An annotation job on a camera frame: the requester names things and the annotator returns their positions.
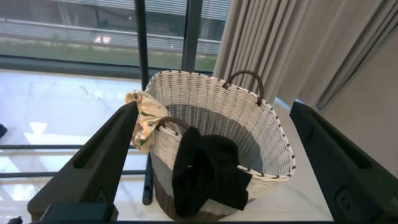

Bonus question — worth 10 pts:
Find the beige curtain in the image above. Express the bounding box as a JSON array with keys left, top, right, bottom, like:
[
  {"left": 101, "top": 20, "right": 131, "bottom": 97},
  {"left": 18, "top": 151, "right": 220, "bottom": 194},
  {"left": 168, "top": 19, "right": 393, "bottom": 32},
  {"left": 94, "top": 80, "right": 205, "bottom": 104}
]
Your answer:
[{"left": 213, "top": 0, "right": 398, "bottom": 110}]

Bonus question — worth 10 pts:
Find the window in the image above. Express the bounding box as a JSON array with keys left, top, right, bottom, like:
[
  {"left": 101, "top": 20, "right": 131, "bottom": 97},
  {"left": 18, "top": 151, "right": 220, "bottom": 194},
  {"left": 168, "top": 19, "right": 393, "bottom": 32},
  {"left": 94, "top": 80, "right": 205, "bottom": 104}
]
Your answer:
[{"left": 0, "top": 0, "right": 231, "bottom": 79}]

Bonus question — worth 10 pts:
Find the black garment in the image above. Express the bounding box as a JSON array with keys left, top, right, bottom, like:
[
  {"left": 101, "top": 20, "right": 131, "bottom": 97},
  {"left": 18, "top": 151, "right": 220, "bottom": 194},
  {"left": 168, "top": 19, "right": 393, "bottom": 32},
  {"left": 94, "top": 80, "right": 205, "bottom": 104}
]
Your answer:
[{"left": 171, "top": 126, "right": 253, "bottom": 218}]

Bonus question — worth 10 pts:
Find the white laundry basket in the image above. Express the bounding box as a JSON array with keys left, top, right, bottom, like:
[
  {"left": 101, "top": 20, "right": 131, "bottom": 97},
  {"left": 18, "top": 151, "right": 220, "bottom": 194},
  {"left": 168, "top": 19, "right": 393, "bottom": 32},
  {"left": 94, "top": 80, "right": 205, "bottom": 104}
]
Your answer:
[{"left": 144, "top": 70, "right": 296, "bottom": 222}]

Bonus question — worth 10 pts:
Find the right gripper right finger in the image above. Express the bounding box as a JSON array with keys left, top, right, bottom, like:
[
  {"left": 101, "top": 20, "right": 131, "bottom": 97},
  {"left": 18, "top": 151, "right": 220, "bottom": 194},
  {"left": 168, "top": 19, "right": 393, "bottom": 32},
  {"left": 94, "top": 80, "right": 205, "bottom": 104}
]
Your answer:
[{"left": 289, "top": 101, "right": 398, "bottom": 224}]

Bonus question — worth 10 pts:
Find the cream printed garment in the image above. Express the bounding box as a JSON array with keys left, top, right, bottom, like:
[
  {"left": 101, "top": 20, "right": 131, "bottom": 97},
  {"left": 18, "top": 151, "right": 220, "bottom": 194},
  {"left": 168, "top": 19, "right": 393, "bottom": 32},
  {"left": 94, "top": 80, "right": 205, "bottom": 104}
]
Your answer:
[{"left": 124, "top": 90, "right": 170, "bottom": 155}]

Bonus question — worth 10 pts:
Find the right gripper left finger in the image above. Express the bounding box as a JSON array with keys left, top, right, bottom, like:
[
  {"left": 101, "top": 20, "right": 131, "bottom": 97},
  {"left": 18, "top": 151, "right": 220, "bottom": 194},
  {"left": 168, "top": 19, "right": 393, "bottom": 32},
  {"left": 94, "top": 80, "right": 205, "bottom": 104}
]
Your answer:
[{"left": 27, "top": 101, "right": 140, "bottom": 222}]

